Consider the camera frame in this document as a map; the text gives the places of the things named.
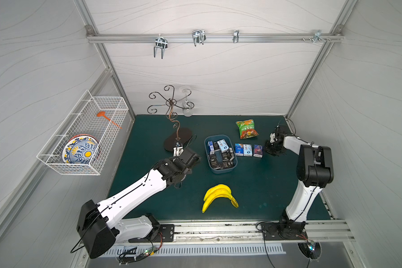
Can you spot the aluminium rail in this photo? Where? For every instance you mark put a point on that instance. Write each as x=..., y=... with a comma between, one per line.
x=187, y=232
x=219, y=38

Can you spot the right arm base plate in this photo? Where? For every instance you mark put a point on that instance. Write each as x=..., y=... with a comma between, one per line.
x=274, y=231

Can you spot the small metal hook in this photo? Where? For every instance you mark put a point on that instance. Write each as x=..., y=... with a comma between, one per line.
x=236, y=36

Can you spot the aluminium top rail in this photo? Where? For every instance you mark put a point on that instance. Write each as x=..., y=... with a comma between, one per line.
x=219, y=38

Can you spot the metal double hook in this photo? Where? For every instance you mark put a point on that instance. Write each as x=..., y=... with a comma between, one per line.
x=198, y=37
x=161, y=45

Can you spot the green snack bag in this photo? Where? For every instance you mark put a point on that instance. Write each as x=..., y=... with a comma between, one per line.
x=247, y=129

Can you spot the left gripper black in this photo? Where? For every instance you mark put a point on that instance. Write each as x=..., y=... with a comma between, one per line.
x=190, y=157

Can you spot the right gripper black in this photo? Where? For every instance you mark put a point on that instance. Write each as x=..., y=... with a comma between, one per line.
x=274, y=146

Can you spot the white wire basket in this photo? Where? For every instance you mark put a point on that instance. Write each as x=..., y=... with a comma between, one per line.
x=83, y=120

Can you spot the blue yellow patterned plate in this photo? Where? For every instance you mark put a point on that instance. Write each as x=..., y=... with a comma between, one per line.
x=80, y=150

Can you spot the metal double hook left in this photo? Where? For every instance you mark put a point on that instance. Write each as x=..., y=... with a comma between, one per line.
x=161, y=45

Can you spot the metal bracket hook right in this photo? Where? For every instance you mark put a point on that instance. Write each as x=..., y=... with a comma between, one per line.
x=317, y=37

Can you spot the yellow banana bunch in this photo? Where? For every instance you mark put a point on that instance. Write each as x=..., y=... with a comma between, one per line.
x=216, y=192

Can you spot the aluminium front rail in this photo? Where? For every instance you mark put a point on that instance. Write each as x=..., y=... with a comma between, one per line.
x=187, y=232

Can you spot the teal plastic storage box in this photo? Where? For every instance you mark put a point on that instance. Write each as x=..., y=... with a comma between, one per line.
x=219, y=162

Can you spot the metal double hook middle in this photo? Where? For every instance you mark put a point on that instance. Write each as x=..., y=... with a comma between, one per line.
x=198, y=37

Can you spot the clear glass cup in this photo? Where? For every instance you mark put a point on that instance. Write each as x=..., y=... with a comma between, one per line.
x=187, y=105

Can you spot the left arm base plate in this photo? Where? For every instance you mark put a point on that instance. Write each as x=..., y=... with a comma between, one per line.
x=160, y=232

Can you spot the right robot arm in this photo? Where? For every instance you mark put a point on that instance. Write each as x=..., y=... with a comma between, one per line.
x=314, y=172

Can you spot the orange plastic spoon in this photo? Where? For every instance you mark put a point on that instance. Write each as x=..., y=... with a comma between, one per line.
x=103, y=114

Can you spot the white blue tissue pack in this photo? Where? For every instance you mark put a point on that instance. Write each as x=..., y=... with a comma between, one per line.
x=223, y=145

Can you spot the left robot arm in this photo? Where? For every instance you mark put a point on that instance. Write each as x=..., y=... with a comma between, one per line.
x=100, y=224

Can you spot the metal scroll stand dark base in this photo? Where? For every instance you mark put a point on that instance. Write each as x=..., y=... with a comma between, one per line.
x=181, y=135

